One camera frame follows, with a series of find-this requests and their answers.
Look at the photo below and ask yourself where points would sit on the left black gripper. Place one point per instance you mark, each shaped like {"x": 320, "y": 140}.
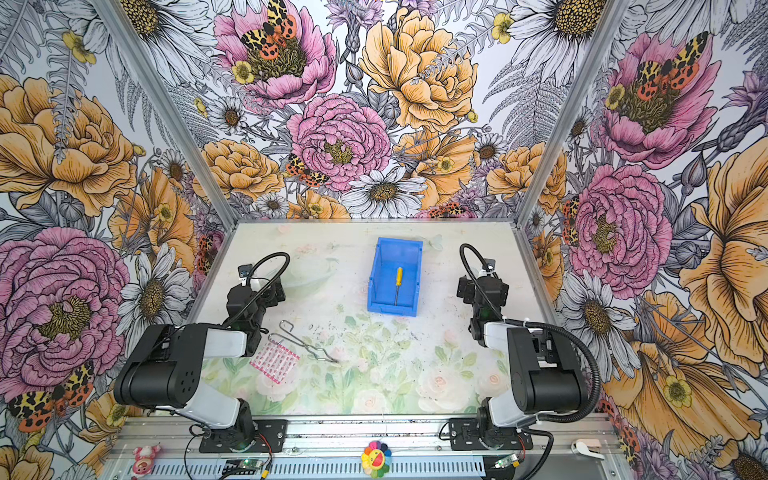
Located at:
{"x": 271, "y": 298}

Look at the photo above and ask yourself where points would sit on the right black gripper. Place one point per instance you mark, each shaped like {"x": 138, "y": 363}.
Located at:
{"x": 463, "y": 286}

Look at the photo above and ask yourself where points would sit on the yellow handled screwdriver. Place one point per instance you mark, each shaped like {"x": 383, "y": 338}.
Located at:
{"x": 398, "y": 283}

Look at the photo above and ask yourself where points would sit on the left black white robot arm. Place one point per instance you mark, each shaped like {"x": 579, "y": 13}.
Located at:
{"x": 164, "y": 370}

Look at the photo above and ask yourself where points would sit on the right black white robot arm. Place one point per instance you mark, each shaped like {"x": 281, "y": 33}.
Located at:
{"x": 546, "y": 381}

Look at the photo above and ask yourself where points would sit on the blue plastic bin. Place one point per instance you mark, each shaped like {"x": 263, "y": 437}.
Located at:
{"x": 390, "y": 254}

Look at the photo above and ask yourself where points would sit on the pink patterned cloth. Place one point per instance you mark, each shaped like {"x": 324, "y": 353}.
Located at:
{"x": 274, "y": 361}

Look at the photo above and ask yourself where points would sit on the left green circuit board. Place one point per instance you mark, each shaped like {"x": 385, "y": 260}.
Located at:
{"x": 244, "y": 467}

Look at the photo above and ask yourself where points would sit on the green circuit board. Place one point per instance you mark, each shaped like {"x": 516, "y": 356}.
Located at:
{"x": 244, "y": 467}
{"x": 509, "y": 461}

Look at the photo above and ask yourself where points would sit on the right green circuit board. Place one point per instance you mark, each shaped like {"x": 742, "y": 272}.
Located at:
{"x": 509, "y": 461}

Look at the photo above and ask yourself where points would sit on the white plastic hook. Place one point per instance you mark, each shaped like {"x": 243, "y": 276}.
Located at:
{"x": 590, "y": 448}

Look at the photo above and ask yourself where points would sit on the pink bear figurine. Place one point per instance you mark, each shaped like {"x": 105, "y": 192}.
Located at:
{"x": 144, "y": 460}

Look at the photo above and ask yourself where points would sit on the rainbow flower toy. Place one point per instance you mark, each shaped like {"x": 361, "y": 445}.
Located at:
{"x": 376, "y": 459}

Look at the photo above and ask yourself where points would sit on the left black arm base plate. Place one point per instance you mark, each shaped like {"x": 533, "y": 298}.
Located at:
{"x": 262, "y": 436}

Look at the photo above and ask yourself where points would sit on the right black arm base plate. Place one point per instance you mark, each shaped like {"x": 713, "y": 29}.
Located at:
{"x": 465, "y": 434}

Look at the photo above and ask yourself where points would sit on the white slotted cable duct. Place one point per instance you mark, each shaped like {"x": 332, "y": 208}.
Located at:
{"x": 328, "y": 468}

